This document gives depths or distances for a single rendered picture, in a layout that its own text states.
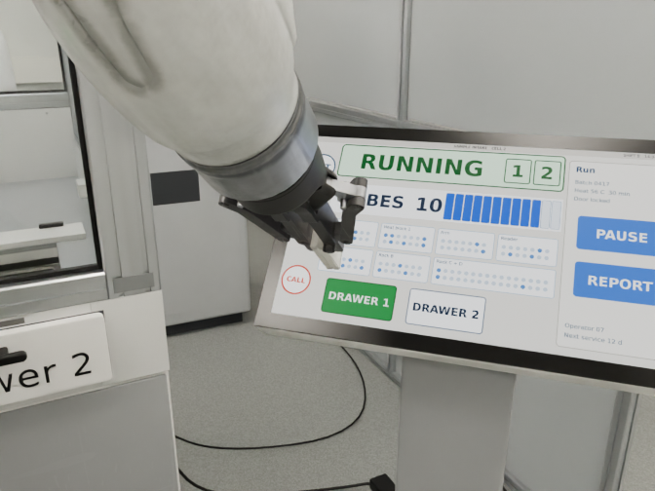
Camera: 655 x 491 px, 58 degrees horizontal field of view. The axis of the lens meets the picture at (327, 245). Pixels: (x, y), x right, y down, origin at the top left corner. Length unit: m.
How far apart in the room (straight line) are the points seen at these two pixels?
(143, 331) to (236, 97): 0.72
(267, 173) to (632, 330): 0.50
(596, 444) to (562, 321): 1.01
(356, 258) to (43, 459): 0.60
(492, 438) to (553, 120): 0.92
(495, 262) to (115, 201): 0.54
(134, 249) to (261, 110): 0.63
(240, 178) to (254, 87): 0.08
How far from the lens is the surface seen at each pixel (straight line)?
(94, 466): 1.10
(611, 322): 0.75
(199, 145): 0.33
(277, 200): 0.42
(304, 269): 0.79
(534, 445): 1.91
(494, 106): 1.76
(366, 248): 0.78
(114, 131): 0.89
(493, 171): 0.81
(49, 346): 0.96
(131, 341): 0.99
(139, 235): 0.93
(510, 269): 0.76
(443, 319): 0.74
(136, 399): 1.04
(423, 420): 0.92
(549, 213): 0.79
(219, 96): 0.30
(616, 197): 0.81
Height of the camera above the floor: 1.32
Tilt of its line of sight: 20 degrees down
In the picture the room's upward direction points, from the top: straight up
